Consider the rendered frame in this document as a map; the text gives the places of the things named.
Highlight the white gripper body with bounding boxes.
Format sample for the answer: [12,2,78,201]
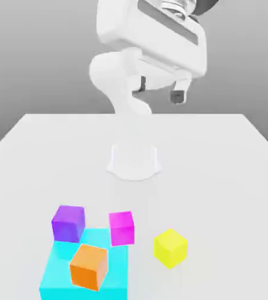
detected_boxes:
[96,0,208,79]

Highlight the small magenta cube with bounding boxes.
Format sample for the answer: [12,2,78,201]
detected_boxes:
[108,210,135,247]

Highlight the small yellow cube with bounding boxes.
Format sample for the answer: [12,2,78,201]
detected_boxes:
[153,228,189,270]

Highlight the small purple cube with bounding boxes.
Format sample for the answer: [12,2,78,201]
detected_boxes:
[51,204,86,244]

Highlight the small orange cube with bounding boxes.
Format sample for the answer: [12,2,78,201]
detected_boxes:
[69,243,109,292]

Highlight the large cyan box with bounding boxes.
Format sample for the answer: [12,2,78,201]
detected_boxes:
[39,227,129,300]

